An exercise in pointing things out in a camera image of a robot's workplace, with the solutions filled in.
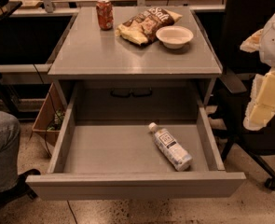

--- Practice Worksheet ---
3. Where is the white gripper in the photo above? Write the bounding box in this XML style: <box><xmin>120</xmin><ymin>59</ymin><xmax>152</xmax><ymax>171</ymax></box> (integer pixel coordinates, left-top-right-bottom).
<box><xmin>240</xmin><ymin>13</ymin><xmax>275</xmax><ymax>131</ymax></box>

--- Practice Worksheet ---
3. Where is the blue plastic water bottle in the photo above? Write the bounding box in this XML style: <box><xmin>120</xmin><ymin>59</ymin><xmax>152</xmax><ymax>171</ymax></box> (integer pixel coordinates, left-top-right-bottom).
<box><xmin>148</xmin><ymin>122</ymin><xmax>193</xmax><ymax>172</ymax></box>

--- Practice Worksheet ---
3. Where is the grey open drawer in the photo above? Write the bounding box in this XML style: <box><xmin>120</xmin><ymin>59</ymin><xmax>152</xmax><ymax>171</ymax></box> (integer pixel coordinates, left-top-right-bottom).
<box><xmin>27</xmin><ymin>82</ymin><xmax>245</xmax><ymax>200</ymax></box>

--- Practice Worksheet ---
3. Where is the grey cabinet counter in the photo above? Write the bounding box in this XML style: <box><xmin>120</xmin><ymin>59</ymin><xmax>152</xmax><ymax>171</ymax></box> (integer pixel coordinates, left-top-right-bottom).
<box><xmin>48</xmin><ymin>7</ymin><xmax>222</xmax><ymax>98</ymax></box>

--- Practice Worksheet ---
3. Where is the black office chair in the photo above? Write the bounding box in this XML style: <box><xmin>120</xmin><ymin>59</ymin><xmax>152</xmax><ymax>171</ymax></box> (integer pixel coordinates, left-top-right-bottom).
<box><xmin>212</xmin><ymin>0</ymin><xmax>275</xmax><ymax>190</ymax></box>

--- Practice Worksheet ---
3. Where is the white paper bowl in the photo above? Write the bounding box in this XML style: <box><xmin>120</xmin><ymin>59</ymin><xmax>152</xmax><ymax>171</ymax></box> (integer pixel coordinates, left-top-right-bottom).
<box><xmin>156</xmin><ymin>25</ymin><xmax>194</xmax><ymax>49</ymax></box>

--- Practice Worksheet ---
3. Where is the brown chip bag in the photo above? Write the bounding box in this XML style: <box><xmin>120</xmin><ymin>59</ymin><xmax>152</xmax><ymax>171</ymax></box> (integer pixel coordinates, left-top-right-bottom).
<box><xmin>115</xmin><ymin>7</ymin><xmax>182</xmax><ymax>46</ymax></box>

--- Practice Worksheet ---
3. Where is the red soda can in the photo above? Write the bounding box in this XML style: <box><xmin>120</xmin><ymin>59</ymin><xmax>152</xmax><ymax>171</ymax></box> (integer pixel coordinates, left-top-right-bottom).
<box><xmin>96</xmin><ymin>0</ymin><xmax>114</xmax><ymax>30</ymax></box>

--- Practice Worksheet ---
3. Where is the cardboard box with items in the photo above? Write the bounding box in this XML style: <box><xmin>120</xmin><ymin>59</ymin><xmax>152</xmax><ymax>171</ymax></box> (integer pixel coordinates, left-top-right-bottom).
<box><xmin>33</xmin><ymin>84</ymin><xmax>64</xmax><ymax>146</ymax></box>

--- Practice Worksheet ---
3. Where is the person leg in jeans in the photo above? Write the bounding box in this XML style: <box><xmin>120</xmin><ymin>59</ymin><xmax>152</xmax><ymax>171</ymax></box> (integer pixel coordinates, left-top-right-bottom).
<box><xmin>0</xmin><ymin>111</ymin><xmax>21</xmax><ymax>192</ymax></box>

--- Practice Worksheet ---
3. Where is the black shoe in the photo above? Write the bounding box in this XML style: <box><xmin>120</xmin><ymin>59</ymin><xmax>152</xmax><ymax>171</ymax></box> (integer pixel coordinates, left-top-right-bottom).
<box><xmin>0</xmin><ymin>169</ymin><xmax>40</xmax><ymax>208</ymax></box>

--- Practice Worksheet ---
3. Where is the black drawer handle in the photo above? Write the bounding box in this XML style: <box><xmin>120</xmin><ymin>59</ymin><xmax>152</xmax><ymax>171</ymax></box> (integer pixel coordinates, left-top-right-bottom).
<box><xmin>110</xmin><ymin>88</ymin><xmax>153</xmax><ymax>98</ymax></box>

